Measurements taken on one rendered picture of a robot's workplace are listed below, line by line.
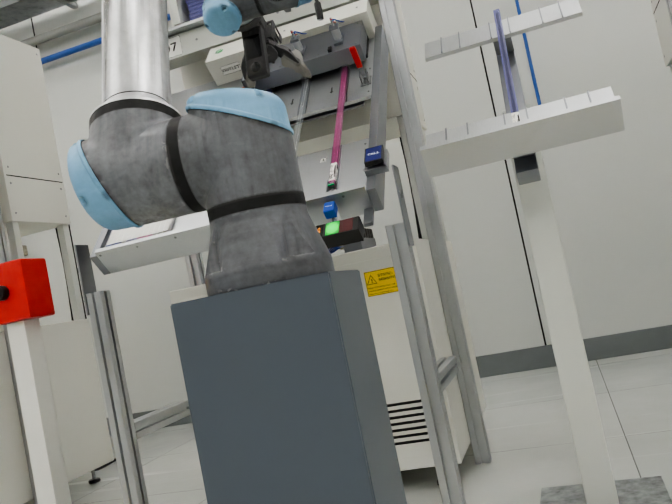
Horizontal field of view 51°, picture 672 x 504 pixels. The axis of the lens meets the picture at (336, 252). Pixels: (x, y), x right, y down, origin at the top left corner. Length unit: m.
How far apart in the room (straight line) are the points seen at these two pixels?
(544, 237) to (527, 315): 1.92
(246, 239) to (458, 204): 2.68
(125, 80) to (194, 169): 0.17
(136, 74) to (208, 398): 0.41
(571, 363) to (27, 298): 1.36
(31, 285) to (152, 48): 1.19
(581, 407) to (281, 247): 0.89
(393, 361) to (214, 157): 1.08
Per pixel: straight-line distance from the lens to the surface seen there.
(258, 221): 0.78
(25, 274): 2.04
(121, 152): 0.85
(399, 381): 1.79
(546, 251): 1.48
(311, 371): 0.74
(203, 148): 0.81
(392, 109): 2.14
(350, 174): 1.54
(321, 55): 1.91
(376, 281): 1.78
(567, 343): 1.50
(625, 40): 3.51
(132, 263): 1.72
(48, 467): 2.09
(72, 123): 4.31
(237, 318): 0.76
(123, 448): 1.78
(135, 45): 0.96
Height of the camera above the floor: 0.53
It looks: 3 degrees up
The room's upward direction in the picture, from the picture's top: 11 degrees counter-clockwise
